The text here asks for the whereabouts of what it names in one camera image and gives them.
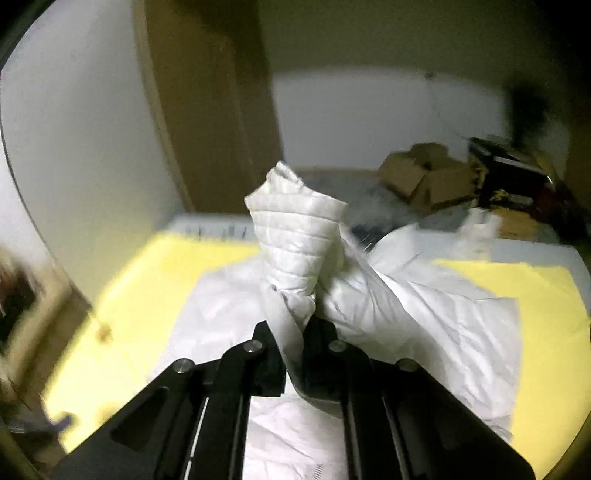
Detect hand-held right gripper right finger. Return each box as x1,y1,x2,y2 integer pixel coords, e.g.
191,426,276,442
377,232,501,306
299,316,537,480

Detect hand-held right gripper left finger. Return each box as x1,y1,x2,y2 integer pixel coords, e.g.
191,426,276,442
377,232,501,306
51,322,287,480

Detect white quilted jacket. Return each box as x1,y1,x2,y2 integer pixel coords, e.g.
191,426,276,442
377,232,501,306
171,161,523,480

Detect yellow mat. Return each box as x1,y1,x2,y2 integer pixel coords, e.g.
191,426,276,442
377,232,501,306
41,231,591,480

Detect crumpled white bag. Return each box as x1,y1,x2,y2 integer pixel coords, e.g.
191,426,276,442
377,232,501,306
459,208,502,253

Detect small open cardboard box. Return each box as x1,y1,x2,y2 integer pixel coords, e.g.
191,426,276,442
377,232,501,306
379,143,481,216

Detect wooden door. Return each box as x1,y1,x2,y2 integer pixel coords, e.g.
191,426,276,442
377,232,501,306
134,0,285,216

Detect black box with yellow print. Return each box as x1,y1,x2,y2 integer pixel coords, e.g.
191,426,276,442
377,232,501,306
466,136,562,211

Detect thin wall cable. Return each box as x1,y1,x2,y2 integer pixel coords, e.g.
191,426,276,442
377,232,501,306
427,71,469,139

